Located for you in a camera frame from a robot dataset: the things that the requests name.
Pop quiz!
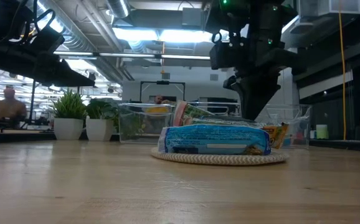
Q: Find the clear plastic bin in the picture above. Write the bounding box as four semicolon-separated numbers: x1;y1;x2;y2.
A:
254;104;312;149
118;103;176;145
175;101;246;124

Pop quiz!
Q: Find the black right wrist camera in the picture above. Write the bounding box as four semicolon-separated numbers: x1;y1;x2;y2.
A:
209;39;250;71

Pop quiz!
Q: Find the black camera cable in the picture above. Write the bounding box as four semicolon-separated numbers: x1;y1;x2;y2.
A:
32;0;57;34

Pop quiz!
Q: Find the yellow granola bar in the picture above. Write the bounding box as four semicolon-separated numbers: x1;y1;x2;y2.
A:
262;123;290;149

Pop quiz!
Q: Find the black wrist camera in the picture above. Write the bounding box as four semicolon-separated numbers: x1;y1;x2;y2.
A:
29;26;66;55
209;39;250;71

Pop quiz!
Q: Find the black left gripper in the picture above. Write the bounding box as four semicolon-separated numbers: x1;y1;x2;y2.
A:
0;0;97;88

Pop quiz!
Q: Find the bright ceiling light panel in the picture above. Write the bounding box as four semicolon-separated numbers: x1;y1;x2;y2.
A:
111;27;214;44

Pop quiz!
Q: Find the pale green cylinder cup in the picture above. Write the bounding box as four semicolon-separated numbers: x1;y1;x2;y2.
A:
315;124;329;140

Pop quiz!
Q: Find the yellow hanging cable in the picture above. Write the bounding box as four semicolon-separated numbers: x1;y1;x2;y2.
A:
338;11;348;141

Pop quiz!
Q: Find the dark low bench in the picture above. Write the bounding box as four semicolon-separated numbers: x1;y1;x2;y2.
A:
0;129;56;146

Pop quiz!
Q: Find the grey ceiling vent box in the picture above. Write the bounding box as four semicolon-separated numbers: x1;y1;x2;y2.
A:
181;6;204;27

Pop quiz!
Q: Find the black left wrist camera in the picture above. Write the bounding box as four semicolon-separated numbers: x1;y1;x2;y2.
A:
29;26;66;55

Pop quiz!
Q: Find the green plant in white pot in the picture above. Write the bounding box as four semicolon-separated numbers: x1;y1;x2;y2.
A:
85;98;118;142
52;89;88;141

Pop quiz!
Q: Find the blue granola bar pack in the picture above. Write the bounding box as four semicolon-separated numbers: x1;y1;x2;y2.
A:
157;124;272;156

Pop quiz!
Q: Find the round woven beige mat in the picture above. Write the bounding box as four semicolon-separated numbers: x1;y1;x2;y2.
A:
150;147;290;167

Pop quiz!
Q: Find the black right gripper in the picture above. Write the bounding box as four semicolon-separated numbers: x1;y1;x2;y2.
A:
223;30;308;121

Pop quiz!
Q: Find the ribbed silver ceiling duct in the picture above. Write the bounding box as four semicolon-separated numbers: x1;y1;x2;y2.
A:
38;0;95;52

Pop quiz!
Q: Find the white ceiling box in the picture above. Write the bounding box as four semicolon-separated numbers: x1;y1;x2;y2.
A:
318;0;360;16

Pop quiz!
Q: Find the long ceiling light bar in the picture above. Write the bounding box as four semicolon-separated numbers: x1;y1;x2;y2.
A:
53;50;212;62

